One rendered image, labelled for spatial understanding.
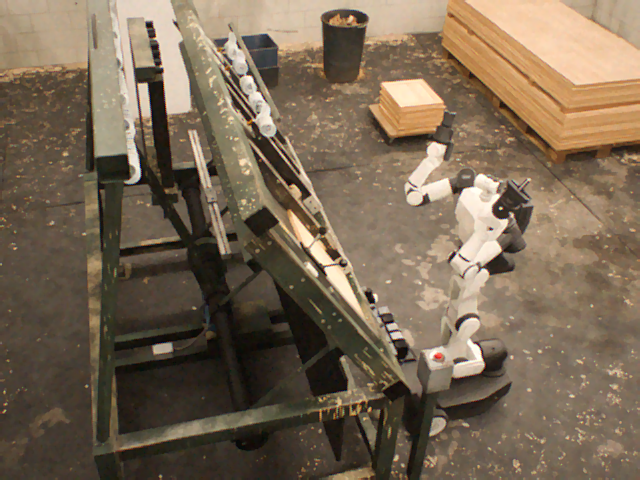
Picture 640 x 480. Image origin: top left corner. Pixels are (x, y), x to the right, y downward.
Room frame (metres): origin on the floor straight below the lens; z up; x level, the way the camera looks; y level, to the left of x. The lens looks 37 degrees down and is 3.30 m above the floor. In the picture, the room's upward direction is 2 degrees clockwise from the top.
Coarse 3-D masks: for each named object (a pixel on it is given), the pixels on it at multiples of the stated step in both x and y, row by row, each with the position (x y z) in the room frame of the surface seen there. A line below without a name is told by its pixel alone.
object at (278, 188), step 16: (240, 112) 2.70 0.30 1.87; (256, 160) 2.65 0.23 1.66; (272, 176) 2.67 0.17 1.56; (272, 192) 2.67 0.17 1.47; (288, 192) 2.69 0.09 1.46; (288, 208) 2.69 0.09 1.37; (304, 208) 2.74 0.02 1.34; (304, 224) 2.72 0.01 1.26; (320, 240) 2.74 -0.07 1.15; (336, 256) 2.77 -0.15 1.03
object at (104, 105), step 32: (96, 0) 3.08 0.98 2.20; (96, 32) 2.71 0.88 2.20; (96, 64) 2.41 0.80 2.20; (96, 96) 2.15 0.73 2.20; (96, 128) 1.93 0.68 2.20; (96, 160) 1.78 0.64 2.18; (128, 160) 1.79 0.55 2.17; (160, 192) 2.77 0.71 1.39; (192, 256) 2.81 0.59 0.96; (320, 352) 2.10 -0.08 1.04
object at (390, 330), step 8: (368, 288) 2.80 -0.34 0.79; (368, 296) 2.77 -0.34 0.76; (376, 296) 2.79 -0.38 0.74; (376, 312) 2.67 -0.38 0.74; (384, 312) 2.65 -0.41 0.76; (384, 320) 2.59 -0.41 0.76; (392, 320) 2.59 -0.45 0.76; (384, 328) 2.55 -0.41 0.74; (392, 328) 2.53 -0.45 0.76; (392, 336) 2.48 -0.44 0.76; (400, 336) 2.48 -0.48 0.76; (392, 344) 2.44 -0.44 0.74; (400, 344) 2.42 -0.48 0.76; (400, 352) 2.40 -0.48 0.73; (400, 360) 2.44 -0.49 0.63
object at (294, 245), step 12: (276, 228) 2.18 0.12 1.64; (288, 240) 2.19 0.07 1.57; (300, 252) 2.21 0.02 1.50; (312, 264) 2.22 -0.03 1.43; (324, 276) 2.24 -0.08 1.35; (336, 288) 2.26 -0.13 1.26; (348, 300) 2.30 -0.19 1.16; (348, 312) 2.27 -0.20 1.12; (360, 324) 2.29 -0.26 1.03; (372, 336) 2.31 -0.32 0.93
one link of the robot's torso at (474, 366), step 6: (468, 342) 2.86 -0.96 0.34; (468, 348) 2.84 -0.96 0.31; (474, 348) 2.81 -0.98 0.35; (468, 354) 2.82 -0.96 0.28; (474, 354) 2.77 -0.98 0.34; (480, 354) 2.78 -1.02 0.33; (474, 360) 2.73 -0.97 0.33; (480, 360) 2.73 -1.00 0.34; (456, 366) 2.69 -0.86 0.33; (462, 366) 2.69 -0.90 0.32; (468, 366) 2.70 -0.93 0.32; (474, 366) 2.71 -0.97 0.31; (480, 366) 2.72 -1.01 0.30; (456, 372) 2.68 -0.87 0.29; (462, 372) 2.69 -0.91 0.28; (468, 372) 2.70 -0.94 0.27; (474, 372) 2.71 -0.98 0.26; (480, 372) 2.73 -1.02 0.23
